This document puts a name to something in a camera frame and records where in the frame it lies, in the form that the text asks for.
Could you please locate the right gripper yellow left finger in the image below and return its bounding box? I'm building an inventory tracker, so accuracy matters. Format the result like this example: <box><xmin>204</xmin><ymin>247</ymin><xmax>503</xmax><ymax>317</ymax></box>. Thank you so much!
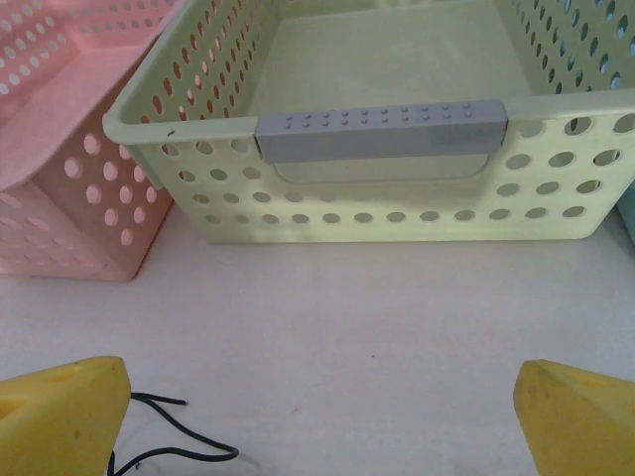
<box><xmin>0</xmin><ymin>355</ymin><xmax>133</xmax><ymax>476</ymax></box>

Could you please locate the thin black wire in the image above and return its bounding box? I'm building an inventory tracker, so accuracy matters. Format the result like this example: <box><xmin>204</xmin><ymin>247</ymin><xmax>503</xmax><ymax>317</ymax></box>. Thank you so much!
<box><xmin>109</xmin><ymin>392</ymin><xmax>240</xmax><ymax>476</ymax></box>

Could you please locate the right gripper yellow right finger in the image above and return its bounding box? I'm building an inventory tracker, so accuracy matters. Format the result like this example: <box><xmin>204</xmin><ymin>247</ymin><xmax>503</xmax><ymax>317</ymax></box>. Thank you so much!
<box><xmin>512</xmin><ymin>359</ymin><xmax>635</xmax><ymax>476</ymax></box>

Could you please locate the pink perforated plastic basket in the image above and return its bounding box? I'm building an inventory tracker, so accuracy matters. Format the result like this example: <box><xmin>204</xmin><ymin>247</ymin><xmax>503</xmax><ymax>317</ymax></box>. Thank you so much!
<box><xmin>0</xmin><ymin>0</ymin><xmax>192</xmax><ymax>285</ymax></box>

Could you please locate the green perforated plastic basket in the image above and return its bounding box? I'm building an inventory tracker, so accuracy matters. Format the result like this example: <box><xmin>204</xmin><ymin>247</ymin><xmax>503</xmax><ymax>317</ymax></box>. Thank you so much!
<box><xmin>102</xmin><ymin>0</ymin><xmax>635</xmax><ymax>245</ymax></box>

